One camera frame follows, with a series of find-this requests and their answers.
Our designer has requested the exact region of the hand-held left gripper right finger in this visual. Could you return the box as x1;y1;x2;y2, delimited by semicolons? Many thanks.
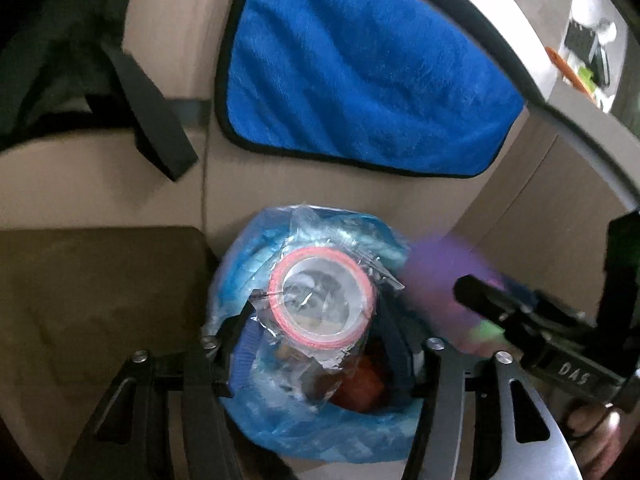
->
372;295;586;480

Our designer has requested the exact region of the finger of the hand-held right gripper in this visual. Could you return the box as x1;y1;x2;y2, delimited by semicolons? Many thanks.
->
454;275;543;356
505;280;586;323

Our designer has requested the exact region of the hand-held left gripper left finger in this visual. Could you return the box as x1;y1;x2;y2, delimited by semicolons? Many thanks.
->
60;300;261;480

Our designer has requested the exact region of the purple and green packet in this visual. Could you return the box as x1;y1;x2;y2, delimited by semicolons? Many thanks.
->
400;232;508;356

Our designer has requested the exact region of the pink rimmed cup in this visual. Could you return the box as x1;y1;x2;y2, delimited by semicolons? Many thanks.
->
268;247;375;347

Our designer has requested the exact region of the bin with blue liner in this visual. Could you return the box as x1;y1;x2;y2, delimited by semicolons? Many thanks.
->
202;204;431;463

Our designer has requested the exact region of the person's right hand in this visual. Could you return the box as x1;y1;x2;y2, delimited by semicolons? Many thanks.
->
564;402;626;456

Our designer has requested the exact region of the orange carrot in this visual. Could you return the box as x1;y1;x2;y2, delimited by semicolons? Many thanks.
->
545;46;571;83

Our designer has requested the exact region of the blue towel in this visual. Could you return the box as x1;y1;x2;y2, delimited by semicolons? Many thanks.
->
214;0;527;179

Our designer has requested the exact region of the black cloth bag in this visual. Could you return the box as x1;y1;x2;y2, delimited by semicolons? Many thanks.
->
0;0;201;183

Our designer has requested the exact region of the black wall rack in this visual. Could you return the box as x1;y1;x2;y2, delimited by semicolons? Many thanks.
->
562;19;616;86

